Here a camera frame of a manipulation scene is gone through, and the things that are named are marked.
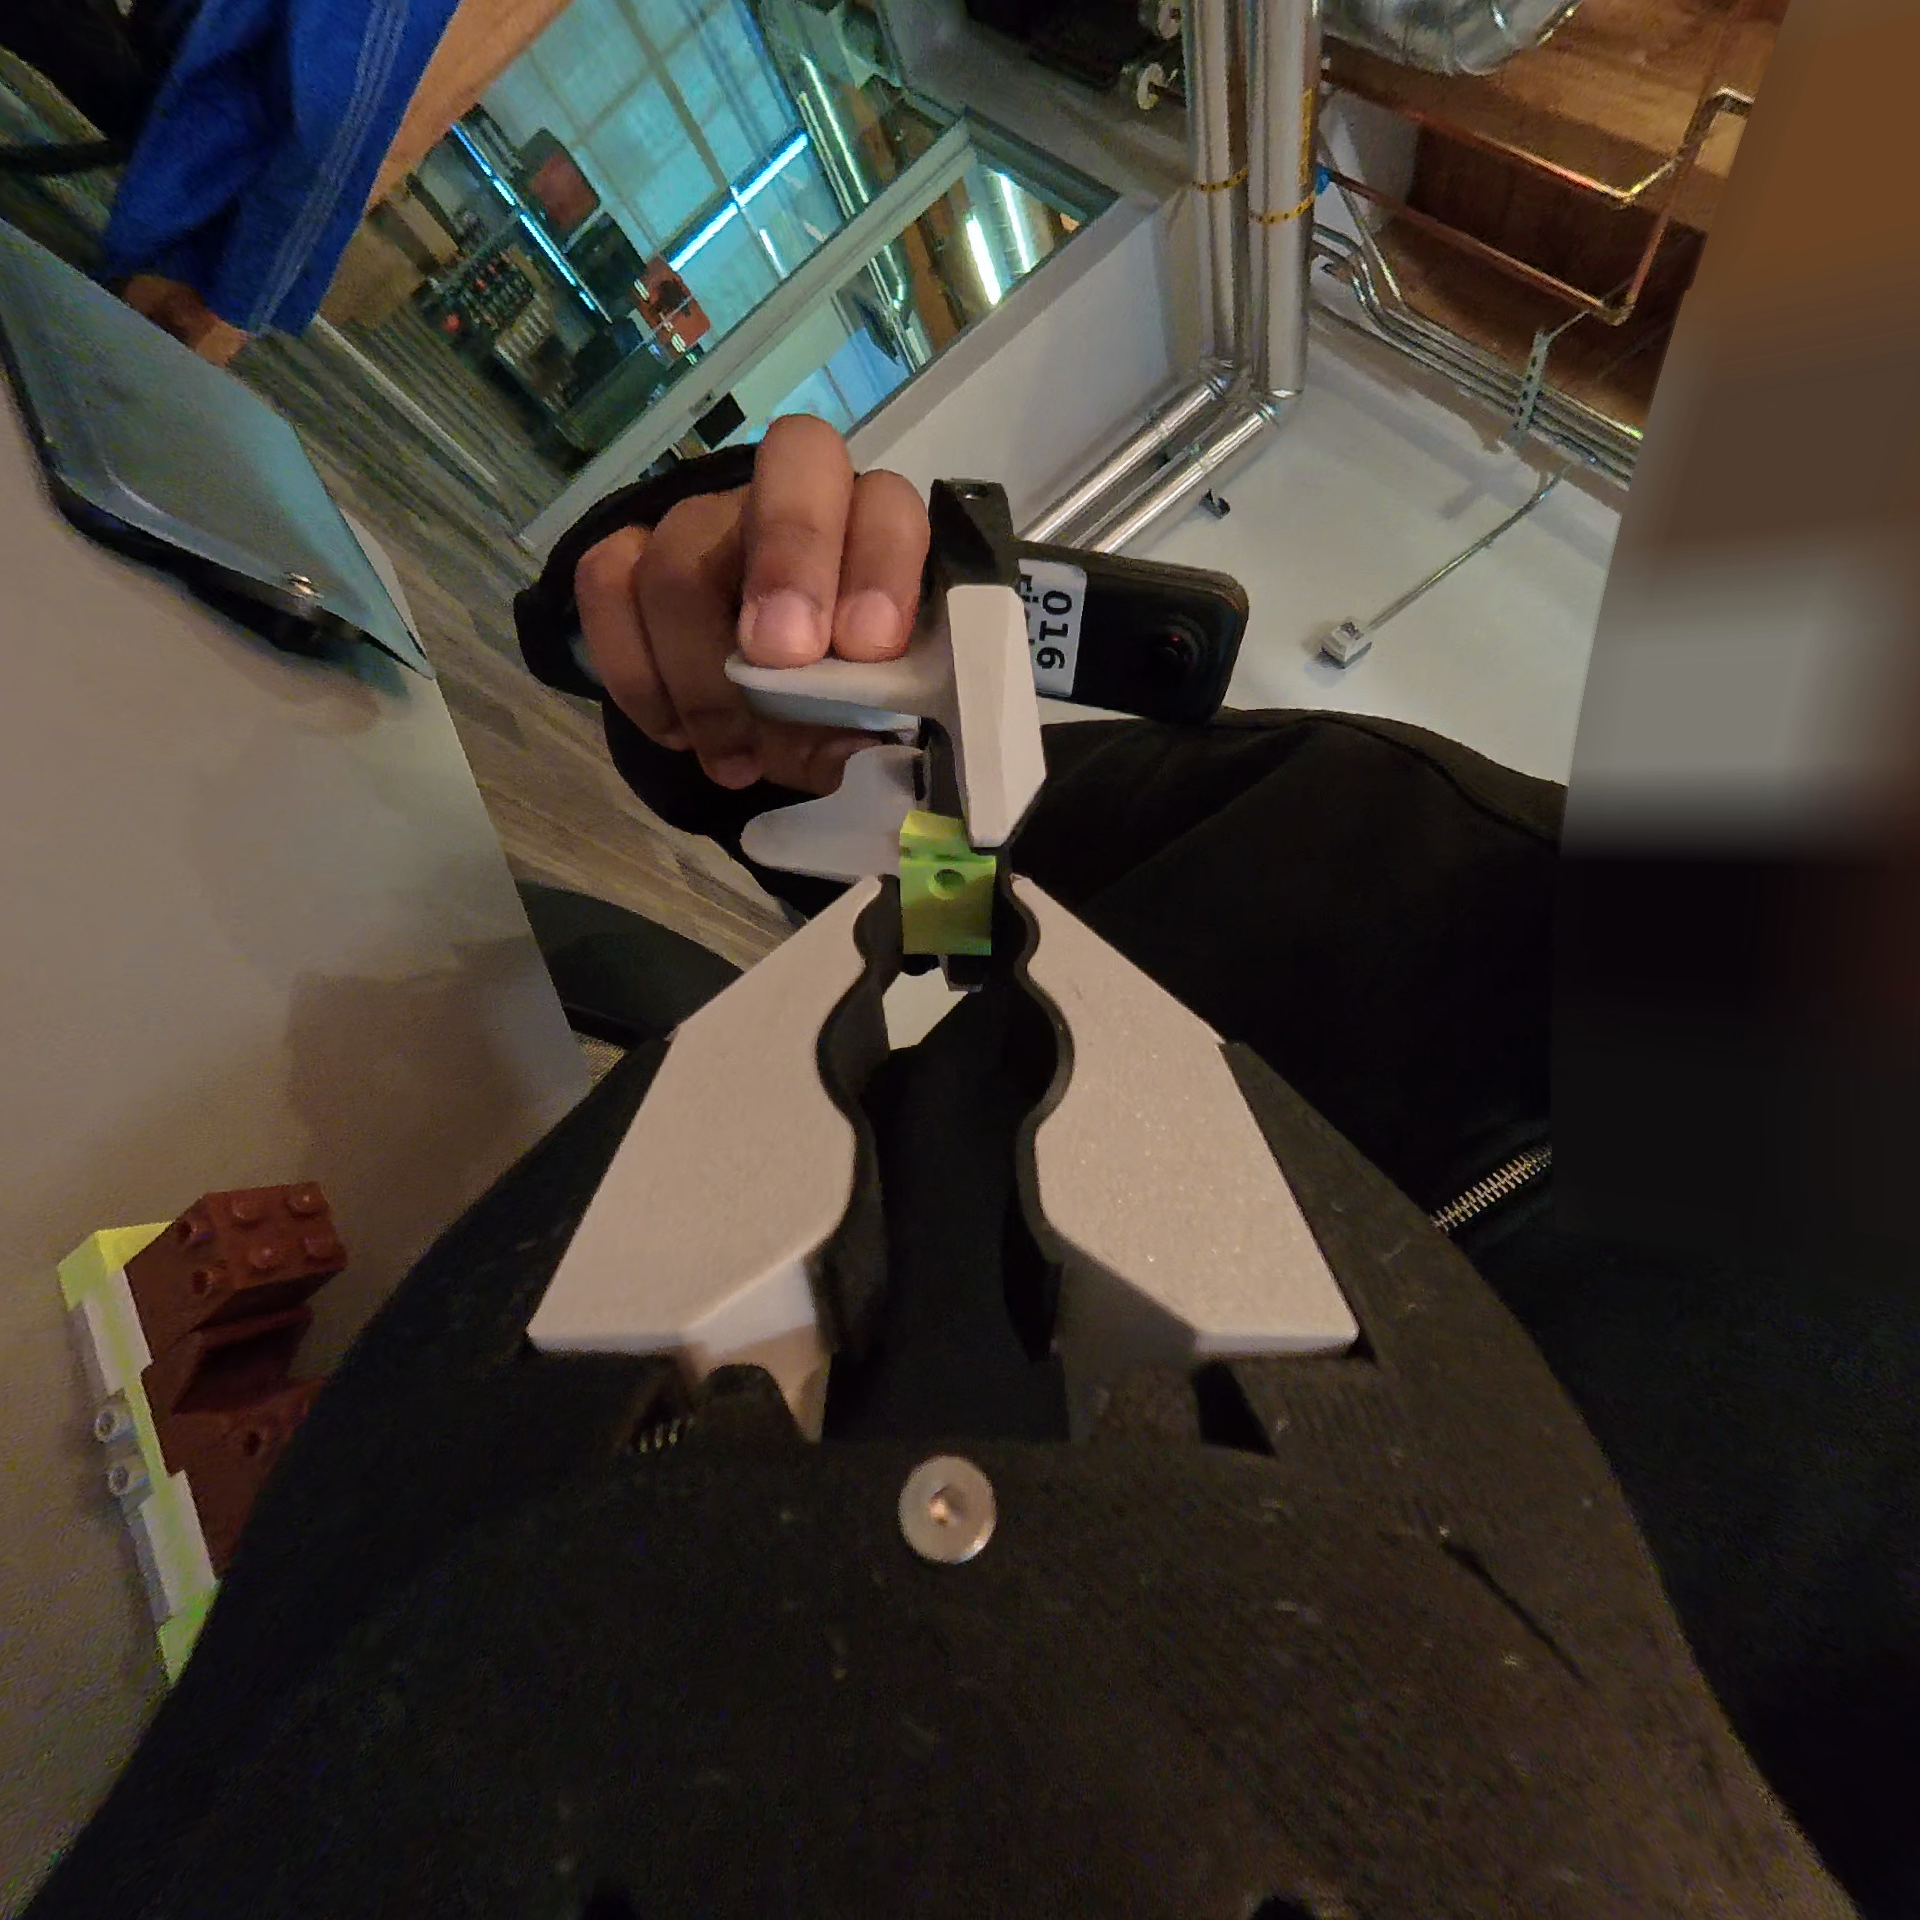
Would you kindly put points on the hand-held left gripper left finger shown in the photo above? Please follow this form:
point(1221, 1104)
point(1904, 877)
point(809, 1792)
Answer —
point(691, 1201)

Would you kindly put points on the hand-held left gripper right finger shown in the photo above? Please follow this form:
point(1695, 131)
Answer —
point(1186, 1201)

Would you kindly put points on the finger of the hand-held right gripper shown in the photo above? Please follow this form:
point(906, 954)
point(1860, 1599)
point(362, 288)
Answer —
point(998, 721)

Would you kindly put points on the small lime toy brick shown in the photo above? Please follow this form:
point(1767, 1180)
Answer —
point(954, 917)

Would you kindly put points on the brown and lime brick assembly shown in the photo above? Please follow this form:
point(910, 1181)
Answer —
point(241, 1244)

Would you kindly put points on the person's right hand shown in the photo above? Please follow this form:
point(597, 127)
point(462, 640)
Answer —
point(691, 600)

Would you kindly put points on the black office chair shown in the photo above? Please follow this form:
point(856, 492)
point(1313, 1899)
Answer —
point(631, 959)

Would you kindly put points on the silver ventilation ducts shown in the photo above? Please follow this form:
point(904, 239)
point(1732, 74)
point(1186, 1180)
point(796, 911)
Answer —
point(1275, 224)

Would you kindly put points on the blue plastic bin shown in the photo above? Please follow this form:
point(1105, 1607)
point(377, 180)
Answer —
point(272, 150)

